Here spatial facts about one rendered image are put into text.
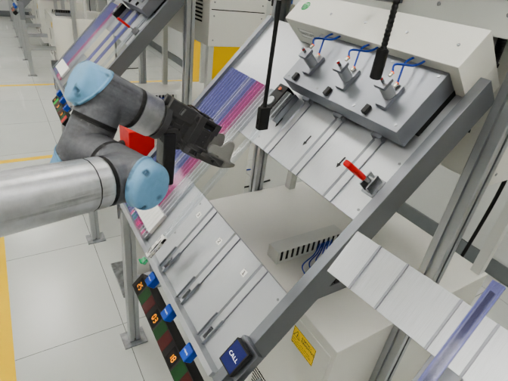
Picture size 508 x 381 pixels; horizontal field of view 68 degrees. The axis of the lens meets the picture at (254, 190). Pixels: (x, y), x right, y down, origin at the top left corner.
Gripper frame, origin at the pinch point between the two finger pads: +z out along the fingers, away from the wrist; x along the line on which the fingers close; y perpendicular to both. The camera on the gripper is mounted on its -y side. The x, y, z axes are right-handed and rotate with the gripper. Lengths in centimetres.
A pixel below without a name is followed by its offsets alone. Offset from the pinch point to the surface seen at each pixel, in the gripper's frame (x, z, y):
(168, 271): -2.0, 0.9, -28.4
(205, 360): -27.4, -1.5, -29.4
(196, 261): -6.9, 2.3, -21.6
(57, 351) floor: 47, 16, -104
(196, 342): -23.2, -1.5, -29.3
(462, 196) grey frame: -33.8, 29.2, 21.8
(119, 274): 78, 43, -87
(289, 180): 34, 59, -2
